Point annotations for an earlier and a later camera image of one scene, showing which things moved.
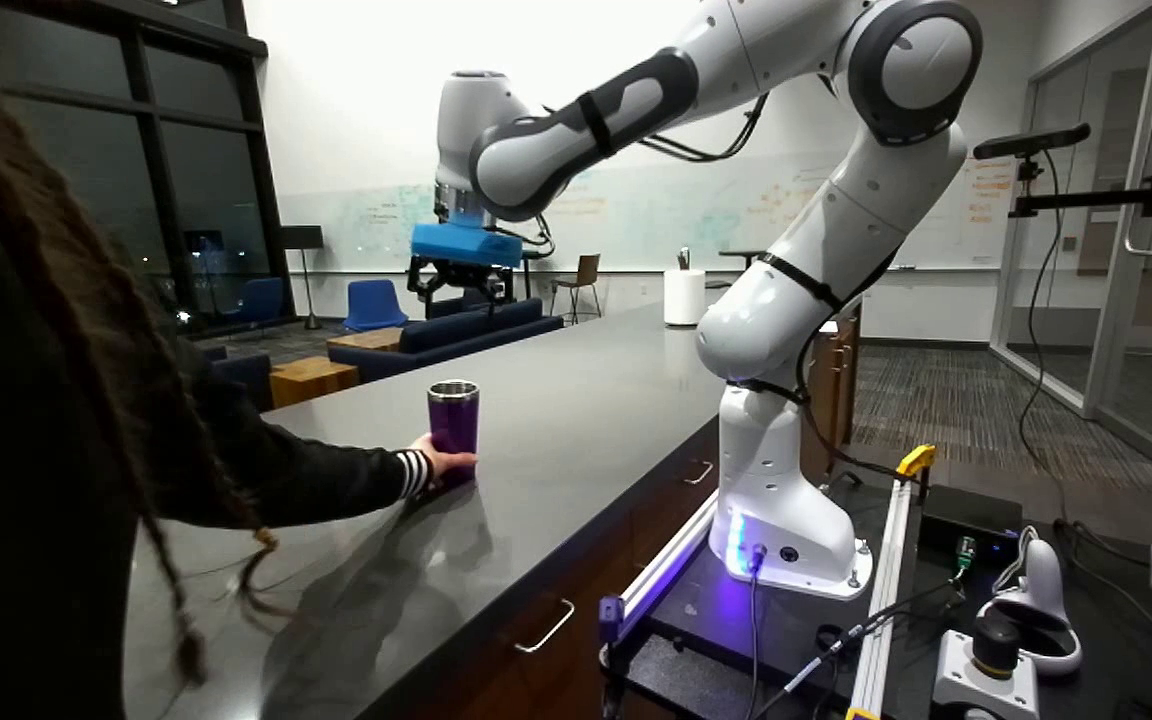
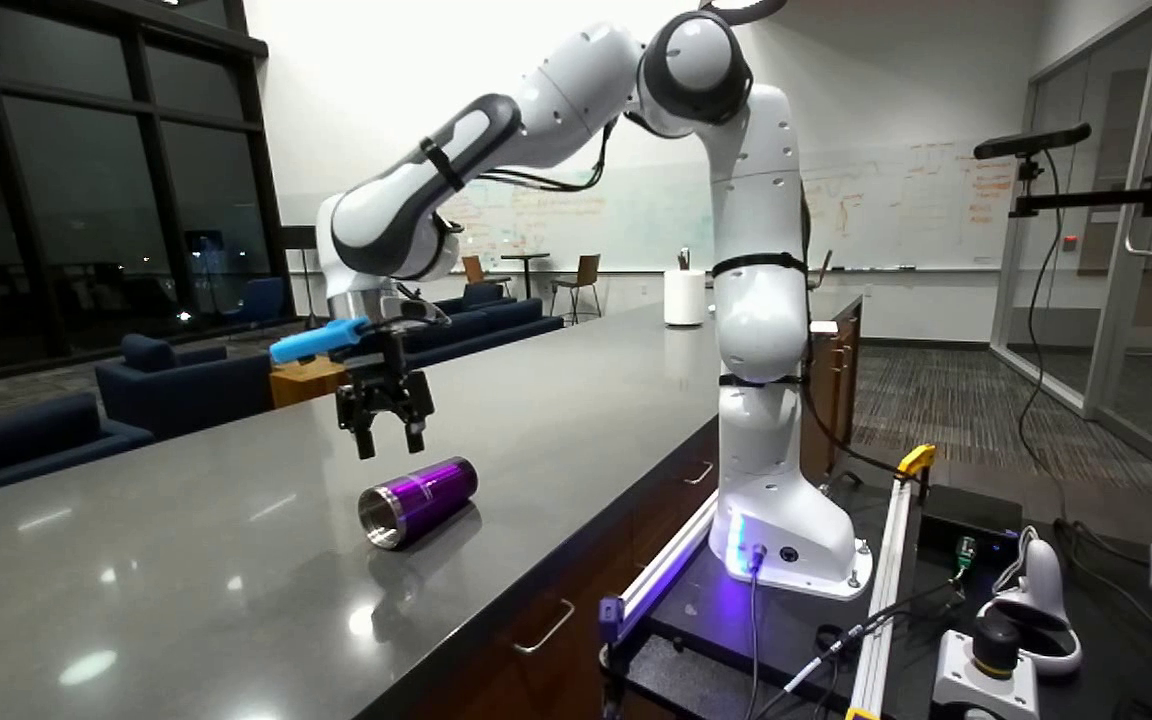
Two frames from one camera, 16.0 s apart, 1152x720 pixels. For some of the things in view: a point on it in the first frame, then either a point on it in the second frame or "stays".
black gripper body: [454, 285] → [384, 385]
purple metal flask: [454, 412] → [397, 510]
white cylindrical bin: [681, 299] stays
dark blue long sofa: [451, 338] stays
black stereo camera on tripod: [1035, 147] stays
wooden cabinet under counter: [828, 394] stays
